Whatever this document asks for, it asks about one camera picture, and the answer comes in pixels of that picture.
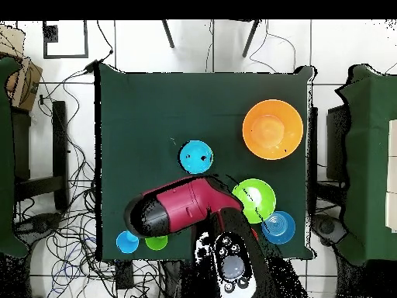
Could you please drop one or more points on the small cyan bowl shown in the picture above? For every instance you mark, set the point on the small cyan bowl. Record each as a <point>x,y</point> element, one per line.
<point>196,156</point>

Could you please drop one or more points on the small green bowl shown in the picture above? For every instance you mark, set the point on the small green bowl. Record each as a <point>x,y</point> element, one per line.
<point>212,157</point>

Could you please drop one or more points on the large green bowl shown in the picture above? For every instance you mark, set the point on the large green bowl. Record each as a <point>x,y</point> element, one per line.
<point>260,194</point>

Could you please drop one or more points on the green cup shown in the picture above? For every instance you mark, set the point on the green cup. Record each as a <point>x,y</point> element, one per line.
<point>156,243</point>

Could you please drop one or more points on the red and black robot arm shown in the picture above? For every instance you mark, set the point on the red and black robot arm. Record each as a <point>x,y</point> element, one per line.
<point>192,201</point>

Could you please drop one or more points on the dark green tablecloth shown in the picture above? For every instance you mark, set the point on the dark green tablecloth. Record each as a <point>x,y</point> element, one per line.
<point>186,108</point>

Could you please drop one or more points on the large orange bowl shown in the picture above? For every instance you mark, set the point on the large orange bowl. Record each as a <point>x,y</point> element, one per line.
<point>273,128</point>

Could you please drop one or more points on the large blue bowl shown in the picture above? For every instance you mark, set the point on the large blue bowl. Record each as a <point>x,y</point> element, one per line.
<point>282,229</point>

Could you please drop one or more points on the blue cup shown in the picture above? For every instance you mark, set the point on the blue cup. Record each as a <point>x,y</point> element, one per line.
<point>125,243</point>

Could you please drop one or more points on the black power strip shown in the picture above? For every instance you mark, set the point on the black power strip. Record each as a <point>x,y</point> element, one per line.
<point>124,274</point>

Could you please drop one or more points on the black stand leg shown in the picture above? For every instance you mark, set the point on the black stand leg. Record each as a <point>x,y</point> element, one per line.
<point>251,38</point>
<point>168,34</point>

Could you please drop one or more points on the grey floor base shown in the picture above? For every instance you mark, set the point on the grey floor base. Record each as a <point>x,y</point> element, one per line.
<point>325,226</point>

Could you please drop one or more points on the black power adapter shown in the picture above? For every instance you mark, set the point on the black power adapter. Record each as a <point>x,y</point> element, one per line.
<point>91,66</point>

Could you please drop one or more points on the grey base with black knob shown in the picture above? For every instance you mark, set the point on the grey base with black knob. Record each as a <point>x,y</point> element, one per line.
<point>40,223</point>

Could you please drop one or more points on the green-clothed side table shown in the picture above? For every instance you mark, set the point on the green-clothed side table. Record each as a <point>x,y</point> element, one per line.
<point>369,155</point>
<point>6,155</point>

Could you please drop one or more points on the cardboard box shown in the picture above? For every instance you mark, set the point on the cardboard box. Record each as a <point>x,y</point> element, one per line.
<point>24,83</point>

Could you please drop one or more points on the white boxes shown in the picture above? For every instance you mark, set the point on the white boxes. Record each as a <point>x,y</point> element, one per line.
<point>392,173</point>

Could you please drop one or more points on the black square floor frame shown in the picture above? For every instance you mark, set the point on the black square floor frame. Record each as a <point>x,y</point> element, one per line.
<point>65,56</point>

